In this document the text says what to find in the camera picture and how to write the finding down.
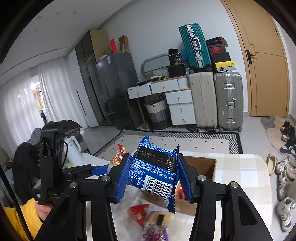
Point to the white drawer desk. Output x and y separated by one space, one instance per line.
178 97

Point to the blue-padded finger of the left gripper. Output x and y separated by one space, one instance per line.
101 170

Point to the black clothing pile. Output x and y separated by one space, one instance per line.
69 127

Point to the white high-top sneaker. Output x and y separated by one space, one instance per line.
284 210

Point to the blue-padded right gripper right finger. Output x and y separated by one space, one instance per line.
240 219

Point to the blue Oreo packet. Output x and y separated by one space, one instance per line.
155 171

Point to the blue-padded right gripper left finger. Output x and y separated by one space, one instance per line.
67 219

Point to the purple candy bag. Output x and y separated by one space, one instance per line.
155 233

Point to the dark tall cabinet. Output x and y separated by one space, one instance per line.
94 45

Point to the door mat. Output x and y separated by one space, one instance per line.
272 126

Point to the stack of shoe boxes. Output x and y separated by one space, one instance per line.
220 57

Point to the silver aluminium suitcase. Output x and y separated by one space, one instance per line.
229 99

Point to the white curtain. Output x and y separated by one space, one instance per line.
19 112

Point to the SF cardboard box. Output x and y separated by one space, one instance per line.
196 175

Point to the teal suitcase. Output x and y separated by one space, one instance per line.
196 47

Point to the patterned floor rug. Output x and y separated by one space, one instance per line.
204 142

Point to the clear pastry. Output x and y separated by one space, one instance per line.
159 218

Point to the yellow sleeve forearm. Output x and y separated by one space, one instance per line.
32 219

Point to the red Oreo packet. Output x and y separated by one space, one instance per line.
139 213

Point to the beige suitcase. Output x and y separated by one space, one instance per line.
204 99

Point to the black refrigerator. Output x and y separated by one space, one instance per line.
116 75

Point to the red snack bag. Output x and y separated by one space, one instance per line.
179 193

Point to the white kettle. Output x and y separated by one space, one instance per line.
74 154

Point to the oval mirror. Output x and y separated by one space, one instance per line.
155 66

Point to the woven laundry basket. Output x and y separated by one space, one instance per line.
158 111

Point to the person's left hand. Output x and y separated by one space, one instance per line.
43 210

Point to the wooden door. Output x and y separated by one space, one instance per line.
264 58

